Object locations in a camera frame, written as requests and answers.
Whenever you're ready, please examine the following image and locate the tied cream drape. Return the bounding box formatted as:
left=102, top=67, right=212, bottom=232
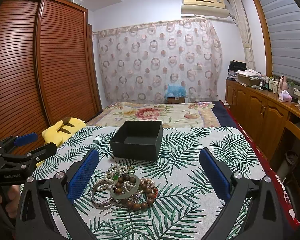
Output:
left=229, top=0, right=255, bottom=70

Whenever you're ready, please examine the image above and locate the stack of folded clothes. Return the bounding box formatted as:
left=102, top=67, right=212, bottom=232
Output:
left=227, top=60, right=247, bottom=81

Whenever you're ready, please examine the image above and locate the floral bed blanket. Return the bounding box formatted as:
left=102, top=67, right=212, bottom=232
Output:
left=87, top=101, right=238, bottom=128

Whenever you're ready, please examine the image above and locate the circle pattern curtain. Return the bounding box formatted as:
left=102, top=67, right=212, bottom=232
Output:
left=97, top=18, right=222, bottom=103

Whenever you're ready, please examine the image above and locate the green jade bangle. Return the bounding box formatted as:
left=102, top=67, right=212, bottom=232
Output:
left=110, top=174, right=140, bottom=200

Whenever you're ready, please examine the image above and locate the palm leaf print cloth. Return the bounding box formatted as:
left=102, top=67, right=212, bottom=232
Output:
left=32, top=126, right=267, bottom=240

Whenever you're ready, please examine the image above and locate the wall air conditioner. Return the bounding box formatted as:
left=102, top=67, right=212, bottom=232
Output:
left=181, top=0, right=230, bottom=18

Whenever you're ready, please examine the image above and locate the white pearl necklace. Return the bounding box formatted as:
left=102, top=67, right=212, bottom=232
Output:
left=97, top=163, right=136, bottom=193

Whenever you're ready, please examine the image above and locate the wooden side cabinet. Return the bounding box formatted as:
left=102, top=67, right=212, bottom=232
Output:
left=225, top=80, right=300, bottom=160

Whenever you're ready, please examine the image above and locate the brown wooden bead bracelet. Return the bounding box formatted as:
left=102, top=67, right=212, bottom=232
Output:
left=114, top=174, right=159, bottom=211

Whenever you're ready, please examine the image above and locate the blue bag on box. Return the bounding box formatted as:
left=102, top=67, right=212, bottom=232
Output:
left=165, top=84, right=186, bottom=104

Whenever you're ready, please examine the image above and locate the black square jewelry box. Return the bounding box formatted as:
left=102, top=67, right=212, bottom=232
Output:
left=109, top=121, right=163, bottom=161

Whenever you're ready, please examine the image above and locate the brown louvered wardrobe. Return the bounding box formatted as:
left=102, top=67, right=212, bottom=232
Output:
left=0, top=0, right=102, bottom=155

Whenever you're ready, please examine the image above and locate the grey window blind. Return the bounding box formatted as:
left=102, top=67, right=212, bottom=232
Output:
left=258, top=0, right=300, bottom=83

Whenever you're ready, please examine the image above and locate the silver bangle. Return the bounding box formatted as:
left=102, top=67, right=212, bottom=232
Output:
left=90, top=180, right=114, bottom=208

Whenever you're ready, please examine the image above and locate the pink tissue box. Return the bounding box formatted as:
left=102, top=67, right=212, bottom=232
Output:
left=279, top=89, right=292, bottom=102

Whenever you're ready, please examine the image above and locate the yellow plush toy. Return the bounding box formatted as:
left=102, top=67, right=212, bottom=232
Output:
left=42, top=117, right=86, bottom=147

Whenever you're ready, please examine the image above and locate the person's left hand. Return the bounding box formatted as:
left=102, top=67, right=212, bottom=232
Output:
left=0, top=185, right=21, bottom=218

